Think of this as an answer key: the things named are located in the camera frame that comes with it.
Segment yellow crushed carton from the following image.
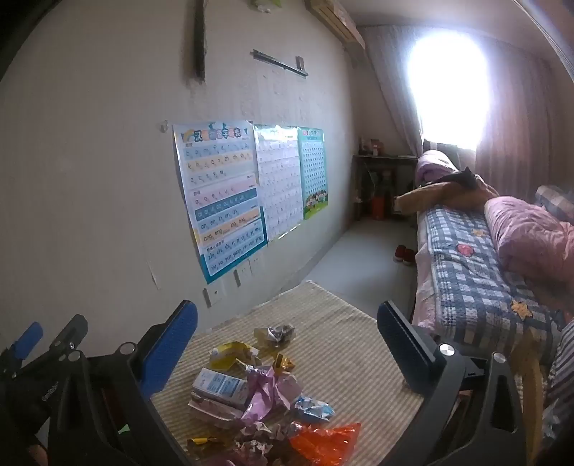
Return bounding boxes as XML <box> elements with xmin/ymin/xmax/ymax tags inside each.
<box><xmin>209</xmin><ymin>341</ymin><xmax>261</xmax><ymax>371</ymax></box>

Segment white strawberry carton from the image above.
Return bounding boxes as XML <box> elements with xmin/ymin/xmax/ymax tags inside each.
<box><xmin>188</xmin><ymin>392</ymin><xmax>243</xmax><ymax>429</ymax></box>

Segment blue white milk carton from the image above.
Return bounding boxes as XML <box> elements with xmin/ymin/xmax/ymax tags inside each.
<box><xmin>193</xmin><ymin>368</ymin><xmax>249</xmax><ymax>410</ymax></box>

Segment pink wrapper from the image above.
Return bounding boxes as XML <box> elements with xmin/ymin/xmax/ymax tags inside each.
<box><xmin>240</xmin><ymin>366</ymin><xmax>302</xmax><ymax>426</ymax></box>

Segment beige silver wrapper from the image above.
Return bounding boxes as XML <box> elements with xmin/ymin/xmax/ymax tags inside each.
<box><xmin>253</xmin><ymin>324</ymin><xmax>296</xmax><ymax>348</ymax></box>

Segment orange plastic bag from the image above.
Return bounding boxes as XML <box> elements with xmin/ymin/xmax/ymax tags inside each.
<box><xmin>289</xmin><ymin>423</ymin><xmax>362</xmax><ymax>466</ymax></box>

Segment small yellow gold wrapper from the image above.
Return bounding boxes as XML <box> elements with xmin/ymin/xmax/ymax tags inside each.
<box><xmin>272</xmin><ymin>352</ymin><xmax>296</xmax><ymax>374</ymax></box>

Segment brown paper wad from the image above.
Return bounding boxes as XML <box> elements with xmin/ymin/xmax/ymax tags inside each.
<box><xmin>187</xmin><ymin>421</ymin><xmax>305</xmax><ymax>465</ymax></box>

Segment striped woven table mat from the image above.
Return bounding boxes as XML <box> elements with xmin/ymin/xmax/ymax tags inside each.
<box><xmin>152</xmin><ymin>281</ymin><xmax>422</xmax><ymax>465</ymax></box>

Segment bed with plaid sheet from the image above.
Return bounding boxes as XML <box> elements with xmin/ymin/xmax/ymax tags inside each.
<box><xmin>413</xmin><ymin>151</ymin><xmax>573</xmax><ymax>365</ymax></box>

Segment red slippers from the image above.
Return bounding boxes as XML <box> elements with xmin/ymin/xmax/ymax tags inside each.
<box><xmin>394</xmin><ymin>244</ymin><xmax>415</xmax><ymax>265</ymax></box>

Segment pink quilt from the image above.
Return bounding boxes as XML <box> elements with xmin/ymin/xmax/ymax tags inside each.
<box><xmin>485</xmin><ymin>196</ymin><xmax>574</xmax><ymax>290</ymax></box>

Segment brown plush toy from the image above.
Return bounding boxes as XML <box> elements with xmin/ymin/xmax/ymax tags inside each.
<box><xmin>394</xmin><ymin>181</ymin><xmax>499</xmax><ymax>215</ymax></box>

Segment dark wooden shelf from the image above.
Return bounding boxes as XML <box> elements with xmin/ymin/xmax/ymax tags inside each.
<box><xmin>352</xmin><ymin>138</ymin><xmax>417</xmax><ymax>221</ymax></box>

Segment pink window curtain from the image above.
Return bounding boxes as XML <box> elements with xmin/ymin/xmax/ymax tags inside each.
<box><xmin>361</xmin><ymin>25</ymin><xmax>564</xmax><ymax>199</ymax></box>

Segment white wall socket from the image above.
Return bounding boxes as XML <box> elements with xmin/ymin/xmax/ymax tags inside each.
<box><xmin>202</xmin><ymin>280</ymin><xmax>227</xmax><ymax>309</ymax></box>

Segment blue pinyin wall poster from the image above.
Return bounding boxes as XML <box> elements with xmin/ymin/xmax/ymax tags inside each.
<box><xmin>172</xmin><ymin>120</ymin><xmax>268</xmax><ymax>284</ymax></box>

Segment white chart wall poster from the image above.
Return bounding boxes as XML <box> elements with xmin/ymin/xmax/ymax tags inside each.
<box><xmin>254</xmin><ymin>125</ymin><xmax>304</xmax><ymax>242</ymax></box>

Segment green chart wall poster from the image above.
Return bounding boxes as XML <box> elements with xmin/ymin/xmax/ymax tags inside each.
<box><xmin>298</xmin><ymin>127</ymin><xmax>329</xmax><ymax>219</ymax></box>

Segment wall air conditioner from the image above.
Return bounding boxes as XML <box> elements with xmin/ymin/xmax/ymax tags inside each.
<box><xmin>306</xmin><ymin>0</ymin><xmax>366</xmax><ymax>51</ymax></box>

